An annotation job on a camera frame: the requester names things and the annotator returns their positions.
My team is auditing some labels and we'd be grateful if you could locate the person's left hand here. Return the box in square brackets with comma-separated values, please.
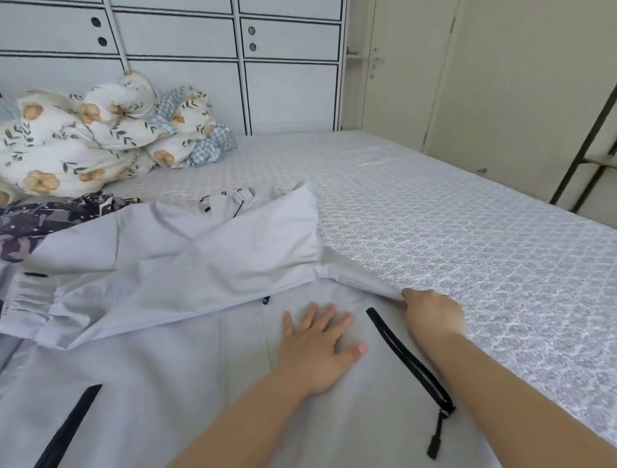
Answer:
[272, 301, 370, 399]

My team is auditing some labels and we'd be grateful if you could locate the person's right hand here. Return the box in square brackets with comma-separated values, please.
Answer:
[401, 287, 469, 356]

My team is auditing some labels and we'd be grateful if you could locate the bed with grey patterned sheet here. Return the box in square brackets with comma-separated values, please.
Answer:
[125, 130, 617, 449]

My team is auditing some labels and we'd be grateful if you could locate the light blue hooded jacket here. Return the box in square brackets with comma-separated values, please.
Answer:
[0, 181, 503, 468]

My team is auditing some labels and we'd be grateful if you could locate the dark purple patterned garment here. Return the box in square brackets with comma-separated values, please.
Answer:
[0, 191, 141, 266]

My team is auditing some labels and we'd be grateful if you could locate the person's right forearm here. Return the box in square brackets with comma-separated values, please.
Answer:
[422, 332, 617, 468]

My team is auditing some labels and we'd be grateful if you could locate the person's left forearm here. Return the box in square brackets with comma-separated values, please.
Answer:
[168, 376, 310, 468]

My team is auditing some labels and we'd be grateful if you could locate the black metal rack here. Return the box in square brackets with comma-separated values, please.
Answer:
[550, 82, 617, 215]

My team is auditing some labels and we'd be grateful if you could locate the floral bunched quilt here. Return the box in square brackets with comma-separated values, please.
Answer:
[145, 85, 238, 170]

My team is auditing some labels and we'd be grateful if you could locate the white door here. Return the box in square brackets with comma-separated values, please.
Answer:
[339, 0, 464, 154]

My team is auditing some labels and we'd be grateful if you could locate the white wardrobe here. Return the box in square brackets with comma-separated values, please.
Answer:
[0, 0, 350, 136]

